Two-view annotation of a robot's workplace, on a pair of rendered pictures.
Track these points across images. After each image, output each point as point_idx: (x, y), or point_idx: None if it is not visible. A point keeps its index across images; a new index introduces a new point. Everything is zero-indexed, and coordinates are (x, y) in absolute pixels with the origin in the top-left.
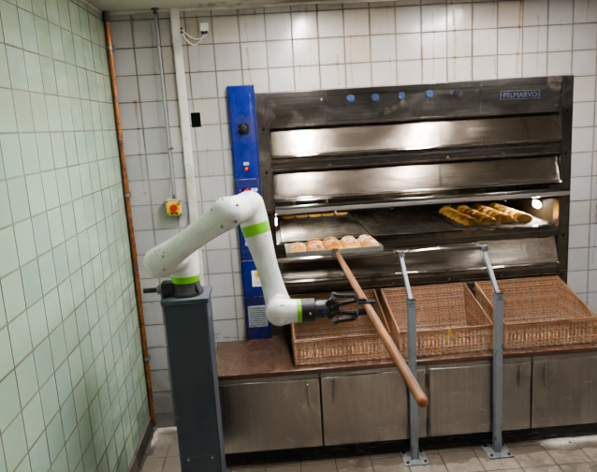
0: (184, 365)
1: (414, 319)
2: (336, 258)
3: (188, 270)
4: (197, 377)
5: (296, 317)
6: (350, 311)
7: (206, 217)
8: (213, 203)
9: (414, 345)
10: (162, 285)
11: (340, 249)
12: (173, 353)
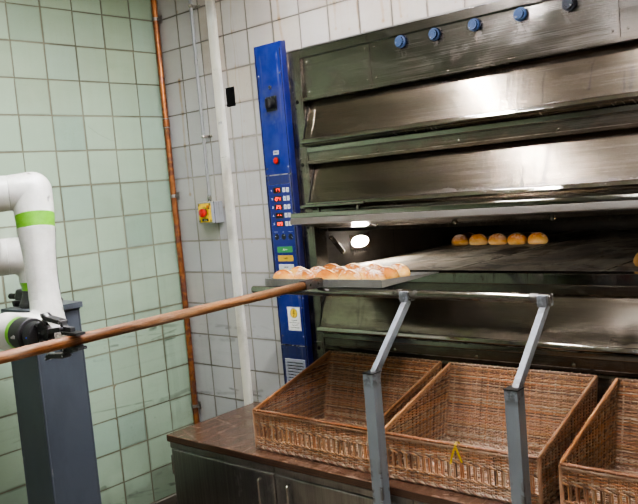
0: (24, 393)
1: (372, 409)
2: (319, 294)
3: (25, 274)
4: (33, 412)
5: (4, 340)
6: None
7: None
8: None
9: (377, 455)
10: (16, 290)
11: (325, 280)
12: (15, 375)
